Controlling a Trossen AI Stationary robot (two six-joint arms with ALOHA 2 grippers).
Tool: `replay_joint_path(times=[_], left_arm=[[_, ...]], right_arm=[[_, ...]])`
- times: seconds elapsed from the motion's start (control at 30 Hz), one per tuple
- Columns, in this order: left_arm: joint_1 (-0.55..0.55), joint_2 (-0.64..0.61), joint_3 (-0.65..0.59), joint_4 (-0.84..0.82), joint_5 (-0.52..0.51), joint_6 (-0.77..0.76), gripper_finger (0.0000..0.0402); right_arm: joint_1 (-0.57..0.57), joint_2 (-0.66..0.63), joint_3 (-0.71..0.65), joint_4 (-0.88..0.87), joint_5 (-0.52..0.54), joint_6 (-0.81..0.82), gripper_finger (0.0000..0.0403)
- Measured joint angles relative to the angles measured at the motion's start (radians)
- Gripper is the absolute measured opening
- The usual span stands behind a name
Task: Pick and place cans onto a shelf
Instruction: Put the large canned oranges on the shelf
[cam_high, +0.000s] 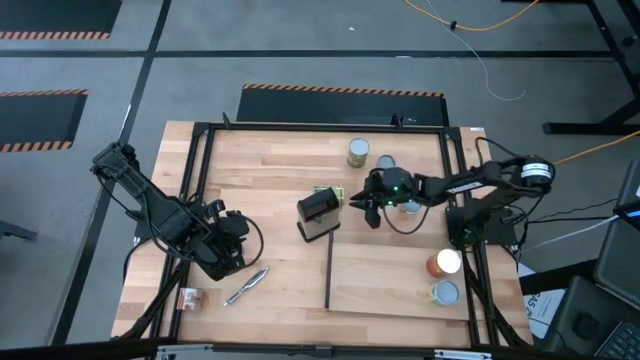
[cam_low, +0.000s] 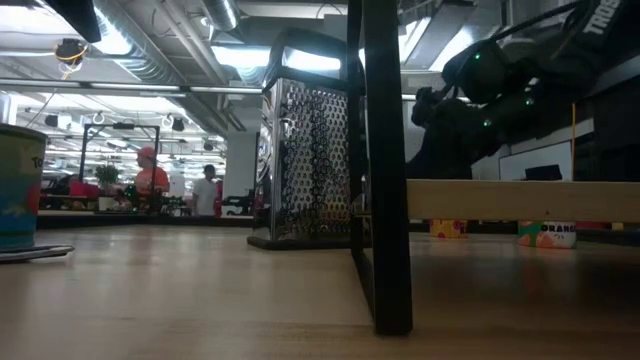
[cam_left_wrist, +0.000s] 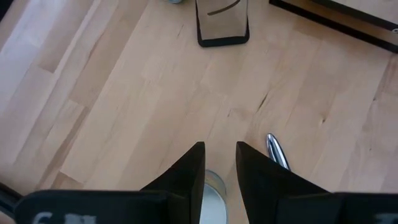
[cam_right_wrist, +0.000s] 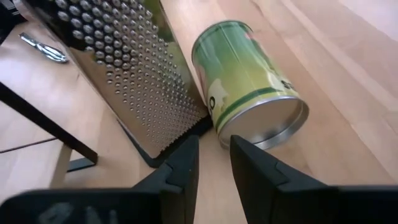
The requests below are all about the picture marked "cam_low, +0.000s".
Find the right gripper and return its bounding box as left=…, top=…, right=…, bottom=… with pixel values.
left=407, top=99, right=481, bottom=180

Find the small yellow pink can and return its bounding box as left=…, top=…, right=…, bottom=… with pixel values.
left=429, top=218, right=469, bottom=240

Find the small orange print can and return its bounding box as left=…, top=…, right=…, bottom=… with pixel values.
left=517, top=221, right=578, bottom=250

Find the blue label silver-top can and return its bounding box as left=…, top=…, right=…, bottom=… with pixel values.
left=0, top=123, right=49, bottom=251

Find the dark background monitor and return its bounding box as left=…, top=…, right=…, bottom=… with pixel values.
left=524, top=164, right=564, bottom=182

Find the metal box grater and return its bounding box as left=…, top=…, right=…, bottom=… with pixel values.
left=247, top=27, right=362, bottom=251

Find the person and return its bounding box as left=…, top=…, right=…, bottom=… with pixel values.
left=133, top=145, right=172, bottom=212
left=191, top=163, right=219, bottom=218

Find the potted green plant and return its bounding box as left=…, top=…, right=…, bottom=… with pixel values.
left=93, top=163, right=122, bottom=212

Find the silver ventilation duct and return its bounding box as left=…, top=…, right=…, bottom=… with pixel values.
left=199, top=0, right=242, bottom=32

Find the black background stand frame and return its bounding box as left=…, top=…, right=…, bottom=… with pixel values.
left=78, top=123, right=162, bottom=197

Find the black aluminium table frame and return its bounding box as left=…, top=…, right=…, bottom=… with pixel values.
left=37, top=212, right=640, bottom=247

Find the ceiling cord reel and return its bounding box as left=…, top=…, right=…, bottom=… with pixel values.
left=53, top=37, right=90, bottom=66

